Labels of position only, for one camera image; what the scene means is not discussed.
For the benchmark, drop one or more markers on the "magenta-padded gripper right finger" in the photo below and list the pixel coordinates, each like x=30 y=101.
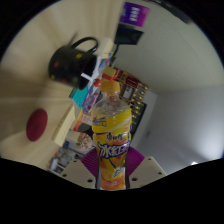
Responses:
x=148 y=170

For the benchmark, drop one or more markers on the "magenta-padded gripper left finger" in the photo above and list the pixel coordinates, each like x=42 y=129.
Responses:
x=77 y=171

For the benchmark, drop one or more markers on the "yellow-labelled drink bottle orange cap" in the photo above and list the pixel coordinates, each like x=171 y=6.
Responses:
x=111 y=133

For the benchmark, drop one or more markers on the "stack of books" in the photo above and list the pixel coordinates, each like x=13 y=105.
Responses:
x=60 y=161

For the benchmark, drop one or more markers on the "white pot pink flowers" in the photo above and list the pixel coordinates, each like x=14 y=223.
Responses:
x=84 y=141

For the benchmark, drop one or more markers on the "kraft paper notebook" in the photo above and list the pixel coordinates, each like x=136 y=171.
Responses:
x=63 y=128

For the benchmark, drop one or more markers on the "ceiling tube light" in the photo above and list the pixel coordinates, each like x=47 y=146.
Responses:
x=194 y=163

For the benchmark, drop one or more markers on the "round red coaster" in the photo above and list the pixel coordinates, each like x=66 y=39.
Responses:
x=36 y=125

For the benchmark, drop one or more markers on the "teal book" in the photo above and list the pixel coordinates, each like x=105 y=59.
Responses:
x=79 y=96

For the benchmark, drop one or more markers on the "red shelf unit with trophies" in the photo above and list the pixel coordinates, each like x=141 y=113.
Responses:
x=133 y=90

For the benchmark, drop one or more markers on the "black mug coloured dots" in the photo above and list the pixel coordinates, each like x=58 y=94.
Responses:
x=66 y=65

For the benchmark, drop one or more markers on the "beige notepad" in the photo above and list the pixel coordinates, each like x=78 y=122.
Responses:
x=106 y=47

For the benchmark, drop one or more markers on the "black office chair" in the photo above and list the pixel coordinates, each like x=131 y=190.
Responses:
x=128 y=35

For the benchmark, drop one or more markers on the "purple sign board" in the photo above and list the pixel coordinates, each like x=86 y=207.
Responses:
x=135 y=14

